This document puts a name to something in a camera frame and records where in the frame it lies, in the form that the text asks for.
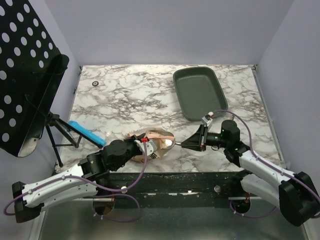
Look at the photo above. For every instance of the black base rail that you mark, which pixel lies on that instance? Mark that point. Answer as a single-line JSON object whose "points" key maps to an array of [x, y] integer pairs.
{"points": [[170, 190]]}

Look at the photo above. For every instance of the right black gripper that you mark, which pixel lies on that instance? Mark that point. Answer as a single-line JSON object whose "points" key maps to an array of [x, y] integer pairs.
{"points": [[202, 139]]}

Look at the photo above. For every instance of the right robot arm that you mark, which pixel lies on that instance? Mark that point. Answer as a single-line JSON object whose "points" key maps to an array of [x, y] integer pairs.
{"points": [[294, 194]]}

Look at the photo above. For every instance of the blue plastic handle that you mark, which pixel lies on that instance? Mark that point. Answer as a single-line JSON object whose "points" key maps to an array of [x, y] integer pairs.
{"points": [[90, 136]]}

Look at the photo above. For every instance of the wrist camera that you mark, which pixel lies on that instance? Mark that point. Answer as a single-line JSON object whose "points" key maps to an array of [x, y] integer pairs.
{"points": [[146, 146], [207, 120]]}

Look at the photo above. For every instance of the silver metal scoop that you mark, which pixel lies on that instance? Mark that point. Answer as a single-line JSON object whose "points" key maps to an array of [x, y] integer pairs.
{"points": [[168, 140]]}

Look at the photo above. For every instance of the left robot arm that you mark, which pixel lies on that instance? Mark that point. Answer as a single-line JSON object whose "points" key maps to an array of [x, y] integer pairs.
{"points": [[88, 178]]}

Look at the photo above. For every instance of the pink cat litter bag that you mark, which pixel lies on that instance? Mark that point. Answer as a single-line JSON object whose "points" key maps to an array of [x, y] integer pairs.
{"points": [[159, 141]]}

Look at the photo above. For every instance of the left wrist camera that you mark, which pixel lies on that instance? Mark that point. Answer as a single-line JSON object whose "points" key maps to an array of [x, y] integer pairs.
{"points": [[146, 146]]}

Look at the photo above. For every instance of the dark grey litter tray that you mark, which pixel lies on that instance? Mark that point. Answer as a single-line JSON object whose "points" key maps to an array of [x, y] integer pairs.
{"points": [[198, 92]]}

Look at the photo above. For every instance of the black perforated music stand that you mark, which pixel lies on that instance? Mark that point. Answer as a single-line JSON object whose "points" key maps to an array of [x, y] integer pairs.
{"points": [[36, 73]]}

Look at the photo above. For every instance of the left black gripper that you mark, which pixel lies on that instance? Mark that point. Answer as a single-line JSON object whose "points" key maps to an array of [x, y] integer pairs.
{"points": [[131, 140]]}

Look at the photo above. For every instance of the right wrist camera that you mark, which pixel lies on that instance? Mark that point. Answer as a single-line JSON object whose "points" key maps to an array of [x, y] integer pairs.
{"points": [[207, 120]]}

